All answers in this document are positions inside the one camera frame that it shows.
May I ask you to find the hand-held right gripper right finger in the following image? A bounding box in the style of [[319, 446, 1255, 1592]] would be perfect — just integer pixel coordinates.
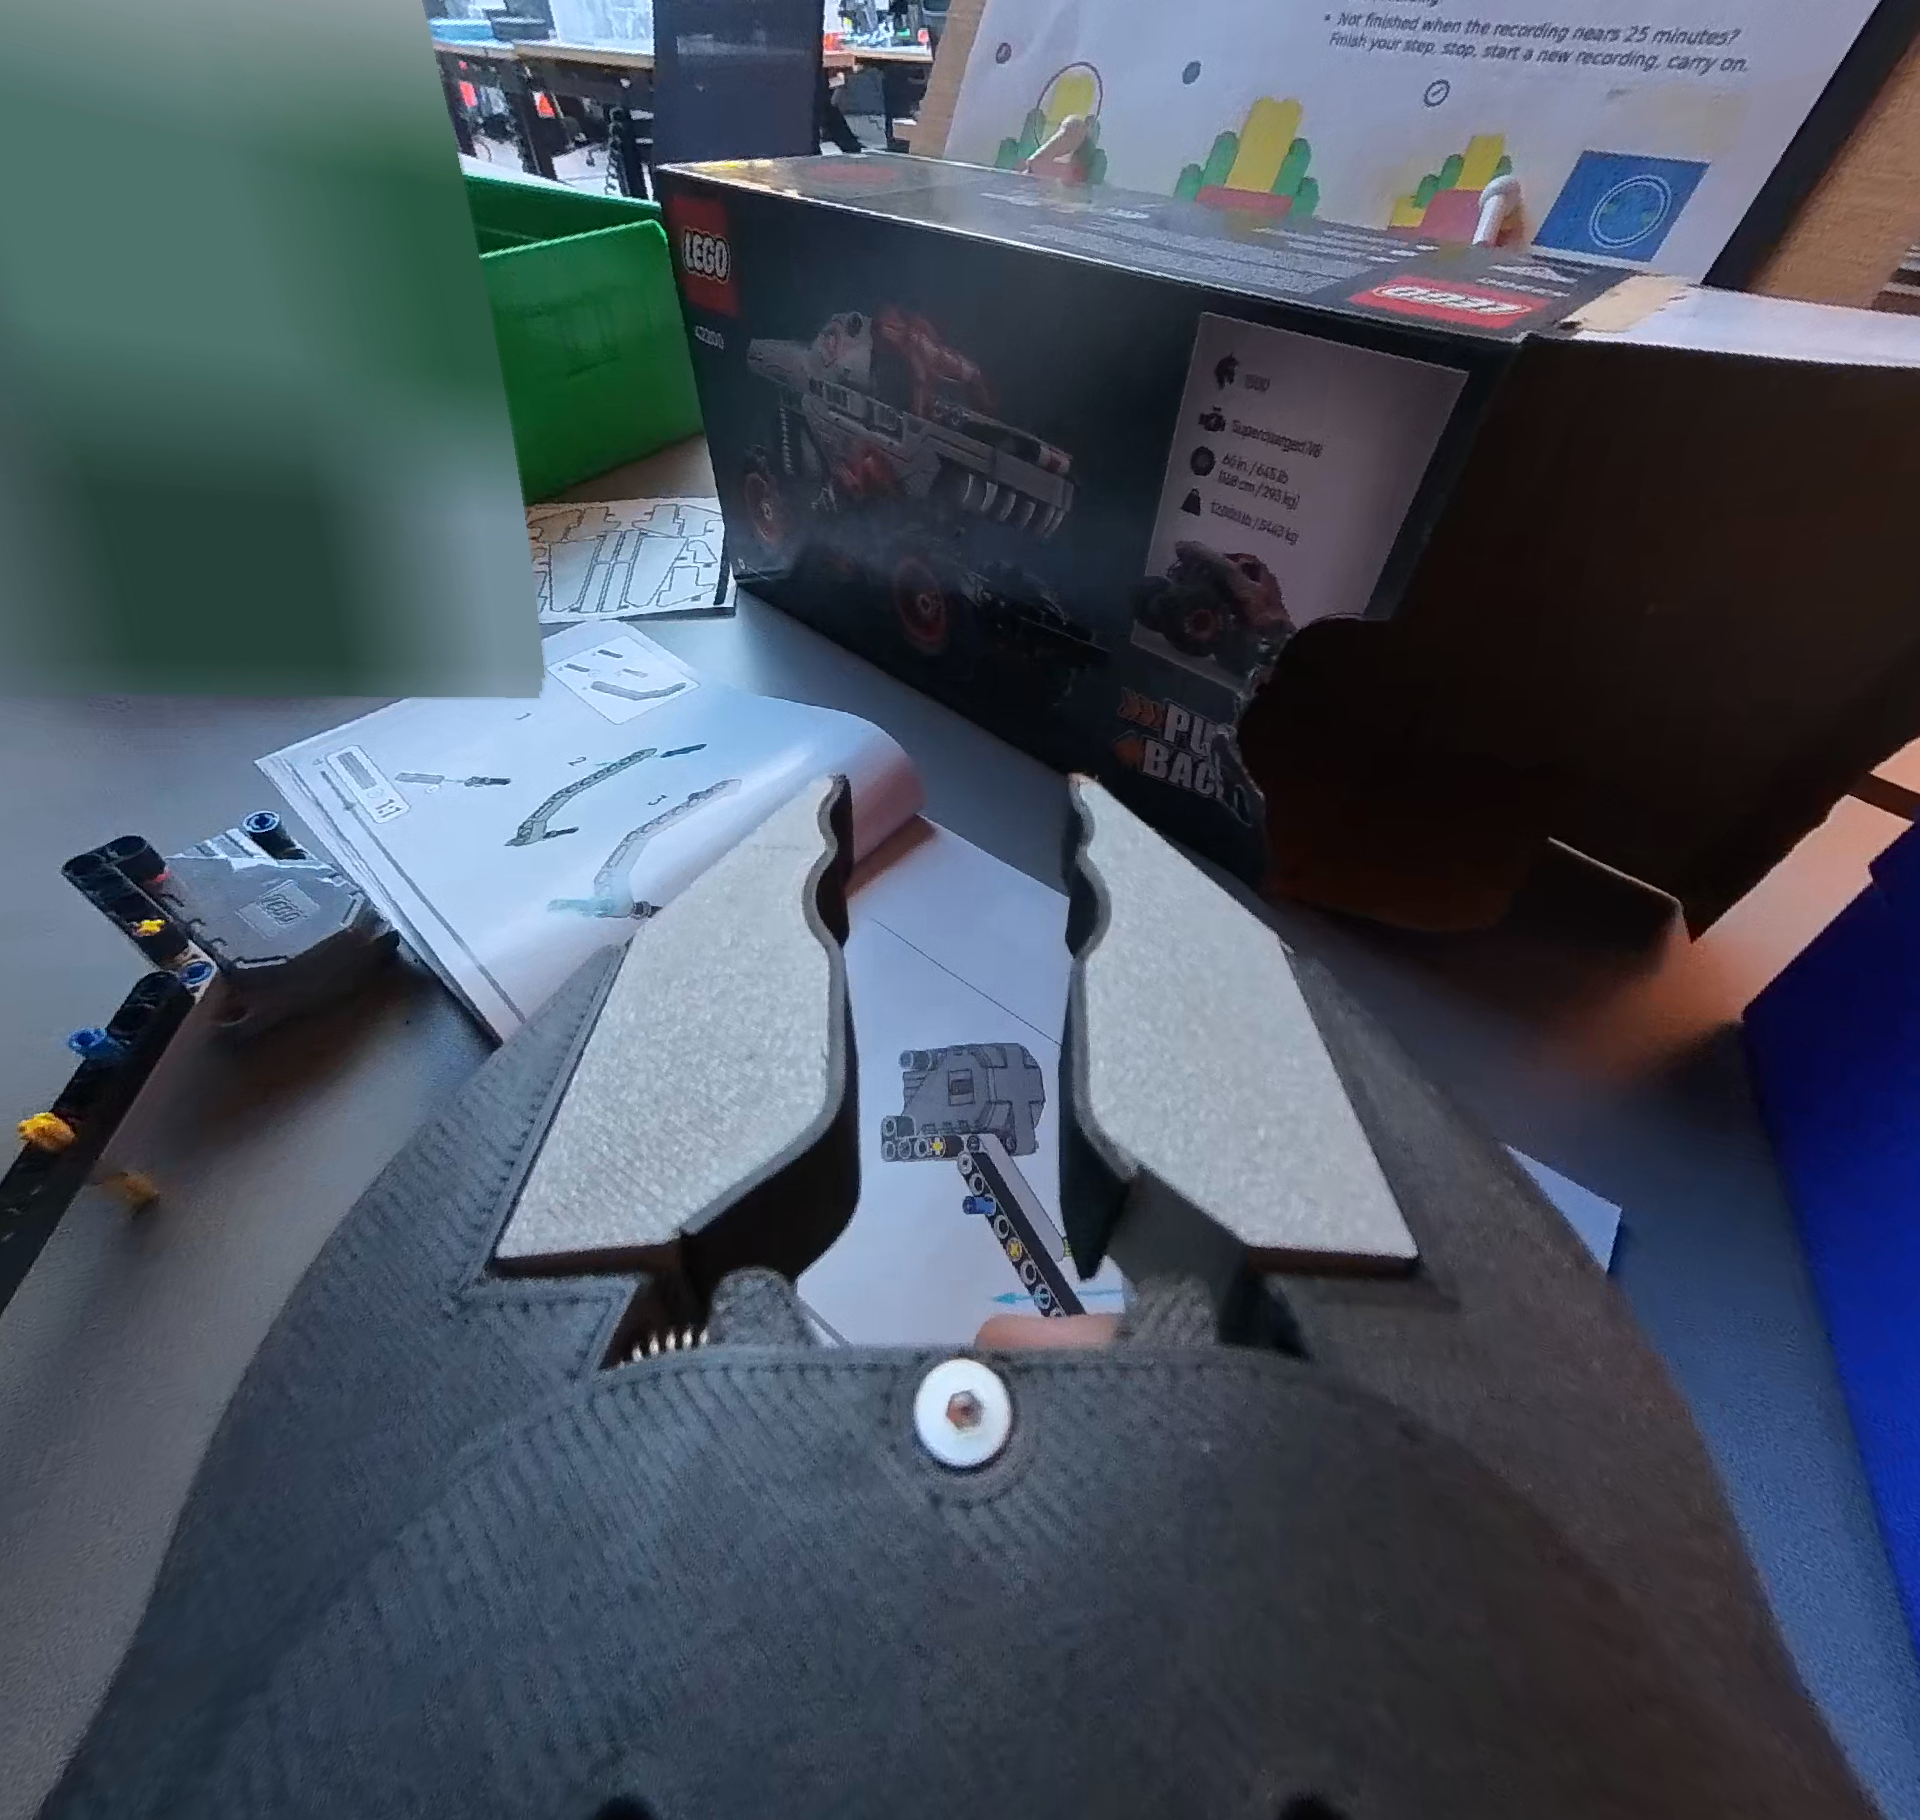
[[1063, 773, 1422, 1319]]

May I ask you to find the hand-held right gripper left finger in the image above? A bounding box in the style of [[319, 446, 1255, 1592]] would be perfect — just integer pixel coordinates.
[[492, 773, 860, 1286]]

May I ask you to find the white instruction booklet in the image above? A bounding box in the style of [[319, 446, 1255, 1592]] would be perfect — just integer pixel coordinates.
[[256, 620, 1629, 1350]]

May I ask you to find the black toy truck set box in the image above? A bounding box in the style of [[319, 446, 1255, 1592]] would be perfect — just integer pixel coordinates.
[[654, 156, 1920, 944]]

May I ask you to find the grey motor black beam assembly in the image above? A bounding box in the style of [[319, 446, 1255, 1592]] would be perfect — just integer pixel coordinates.
[[0, 804, 407, 1314]]

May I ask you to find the white sticker sheet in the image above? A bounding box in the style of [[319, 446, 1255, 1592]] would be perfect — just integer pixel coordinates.
[[525, 497, 738, 620]]

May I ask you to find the blue plastic bin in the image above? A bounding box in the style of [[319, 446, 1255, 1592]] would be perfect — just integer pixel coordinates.
[[1741, 825, 1920, 1651]]

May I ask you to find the green plastic bin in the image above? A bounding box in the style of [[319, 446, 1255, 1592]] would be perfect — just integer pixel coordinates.
[[464, 167, 706, 504]]

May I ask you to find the black mesh chair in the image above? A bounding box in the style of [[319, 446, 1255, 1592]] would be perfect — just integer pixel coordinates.
[[647, 0, 830, 177]]

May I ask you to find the wooden poster board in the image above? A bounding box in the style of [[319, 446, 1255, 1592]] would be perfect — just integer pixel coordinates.
[[906, 0, 1920, 307]]

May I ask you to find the white printed instruction poster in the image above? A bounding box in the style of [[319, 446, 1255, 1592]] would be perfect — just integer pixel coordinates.
[[946, 0, 1920, 282]]

